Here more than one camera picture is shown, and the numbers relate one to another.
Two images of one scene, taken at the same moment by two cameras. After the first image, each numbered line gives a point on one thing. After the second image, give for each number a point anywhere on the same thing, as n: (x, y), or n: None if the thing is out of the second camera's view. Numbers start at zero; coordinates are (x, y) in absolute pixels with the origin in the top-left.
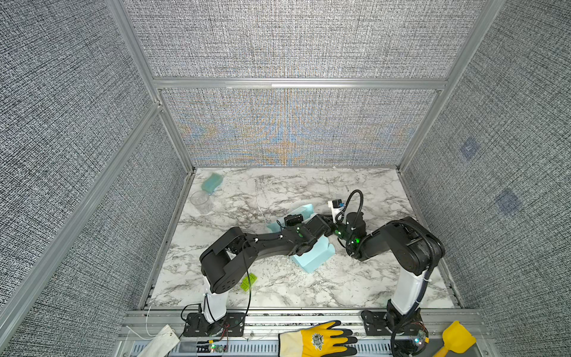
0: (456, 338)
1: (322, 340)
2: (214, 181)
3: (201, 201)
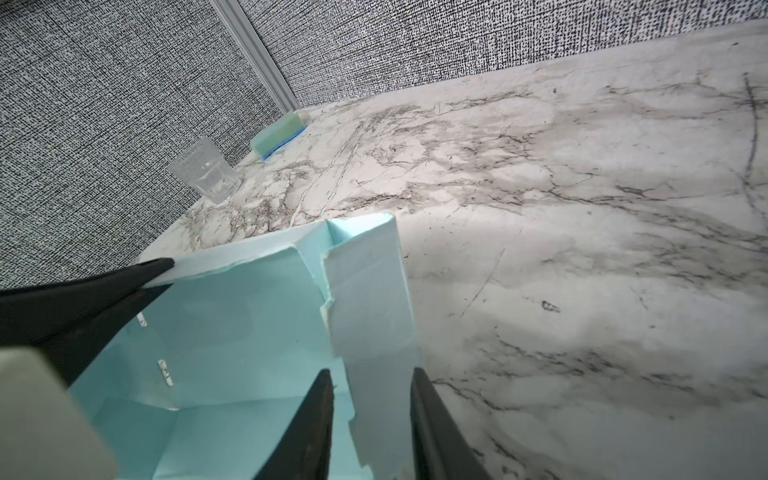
0: None
1: None
2: (277, 135)
3: (207, 171)
